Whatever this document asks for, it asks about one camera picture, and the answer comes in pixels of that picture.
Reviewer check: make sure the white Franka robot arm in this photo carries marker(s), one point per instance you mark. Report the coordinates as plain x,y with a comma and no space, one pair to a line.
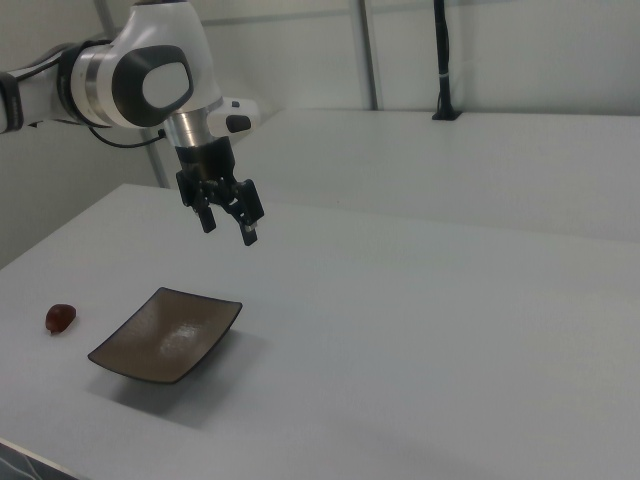
150,60

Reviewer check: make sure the brown square ceramic plate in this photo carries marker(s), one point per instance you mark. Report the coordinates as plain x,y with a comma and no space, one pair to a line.
165,345

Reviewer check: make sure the small reddish-brown round food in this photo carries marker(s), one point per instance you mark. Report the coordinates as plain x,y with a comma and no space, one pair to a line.
60,319

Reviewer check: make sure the black pole with base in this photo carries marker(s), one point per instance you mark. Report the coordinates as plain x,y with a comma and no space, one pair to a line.
442,50

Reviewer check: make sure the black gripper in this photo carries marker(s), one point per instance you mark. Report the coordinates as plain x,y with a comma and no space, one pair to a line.
207,160

